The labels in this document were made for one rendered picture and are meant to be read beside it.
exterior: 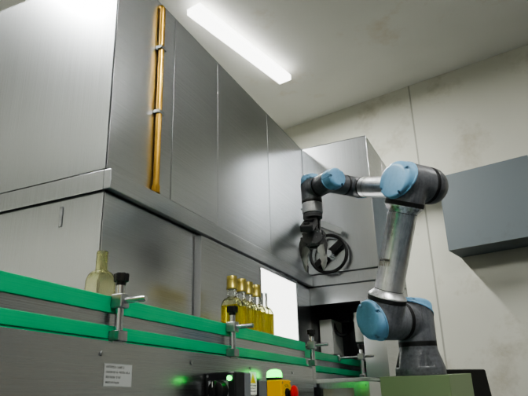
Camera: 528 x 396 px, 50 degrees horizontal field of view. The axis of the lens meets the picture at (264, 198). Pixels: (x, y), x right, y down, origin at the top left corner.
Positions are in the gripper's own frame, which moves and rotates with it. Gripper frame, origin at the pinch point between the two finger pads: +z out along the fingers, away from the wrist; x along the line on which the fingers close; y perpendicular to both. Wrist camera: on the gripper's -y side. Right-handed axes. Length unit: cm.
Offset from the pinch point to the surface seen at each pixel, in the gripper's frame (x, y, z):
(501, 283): -87, 277, -38
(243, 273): 31.2, 13.0, -3.6
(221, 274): 33.4, -4.6, 0.3
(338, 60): 17, 230, -233
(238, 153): 34, 17, -57
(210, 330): 14, -60, 27
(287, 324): 26, 57, 11
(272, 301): 28.0, 40.7, 3.4
